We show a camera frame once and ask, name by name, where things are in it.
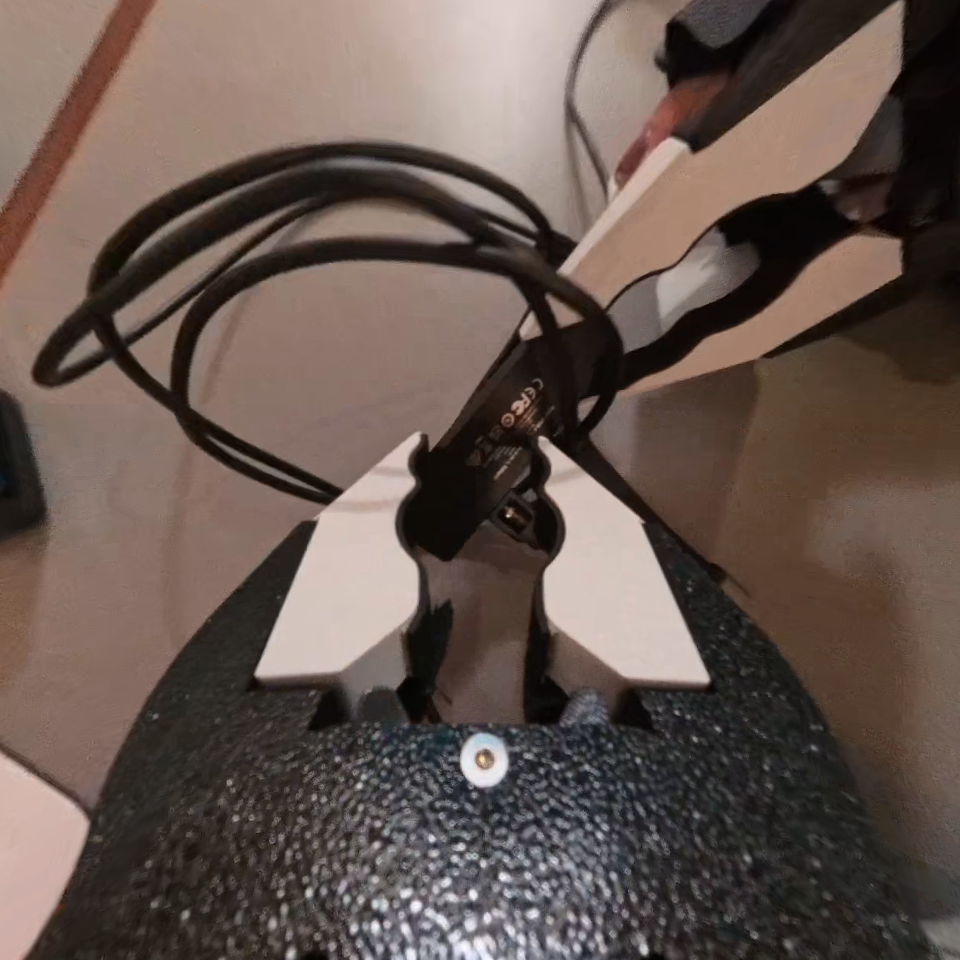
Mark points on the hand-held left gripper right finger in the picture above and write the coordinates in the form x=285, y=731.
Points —
x=622, y=600

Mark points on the person's right hand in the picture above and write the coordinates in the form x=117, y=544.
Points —
x=675, y=112

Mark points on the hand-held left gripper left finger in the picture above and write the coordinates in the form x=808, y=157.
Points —
x=337, y=592

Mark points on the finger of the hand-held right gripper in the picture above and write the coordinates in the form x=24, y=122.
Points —
x=810, y=292
x=750, y=142

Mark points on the black usb hub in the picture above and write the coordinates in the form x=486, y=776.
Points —
x=510, y=420

